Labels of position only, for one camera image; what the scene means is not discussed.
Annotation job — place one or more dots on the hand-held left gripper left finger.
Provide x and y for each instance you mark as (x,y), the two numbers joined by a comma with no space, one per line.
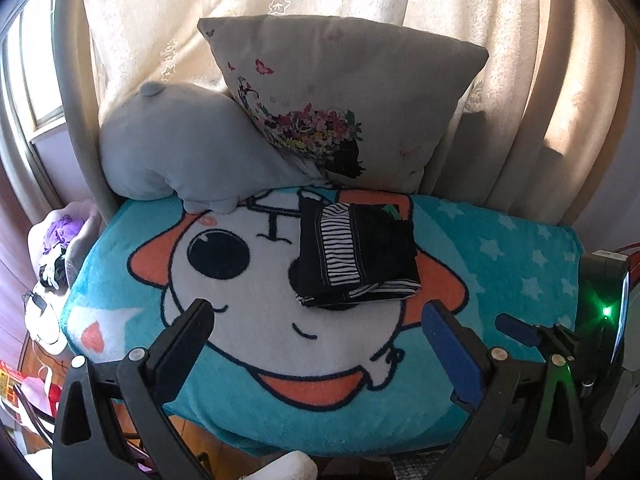
(185,350)

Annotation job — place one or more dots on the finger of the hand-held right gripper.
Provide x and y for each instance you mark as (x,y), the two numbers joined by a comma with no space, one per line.
(515,328)

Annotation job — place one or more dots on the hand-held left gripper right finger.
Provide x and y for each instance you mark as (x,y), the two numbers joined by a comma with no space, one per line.
(450,355)

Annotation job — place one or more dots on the black striped pants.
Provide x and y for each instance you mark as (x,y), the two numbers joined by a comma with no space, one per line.
(370,260)

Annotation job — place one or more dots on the teal star printed blanket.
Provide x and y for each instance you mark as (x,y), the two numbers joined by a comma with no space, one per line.
(300,350)

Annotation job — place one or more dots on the white plush item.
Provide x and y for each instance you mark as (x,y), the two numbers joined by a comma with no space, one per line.
(290,467)

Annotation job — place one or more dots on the red package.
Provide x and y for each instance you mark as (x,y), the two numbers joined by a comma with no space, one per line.
(9,382)

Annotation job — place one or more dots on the grey plush toy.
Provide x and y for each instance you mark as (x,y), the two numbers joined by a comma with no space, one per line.
(175,140)

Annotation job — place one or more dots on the floral print pillow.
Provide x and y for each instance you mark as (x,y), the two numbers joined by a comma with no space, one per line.
(350,85)

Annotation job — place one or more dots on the beige curtain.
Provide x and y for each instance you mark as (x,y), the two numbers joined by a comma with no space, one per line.
(475,10)

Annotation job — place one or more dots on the window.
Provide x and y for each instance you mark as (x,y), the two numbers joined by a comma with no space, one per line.
(40,85)

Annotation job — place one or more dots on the grey metal frame bar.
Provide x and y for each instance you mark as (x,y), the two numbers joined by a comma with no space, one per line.
(75,110)

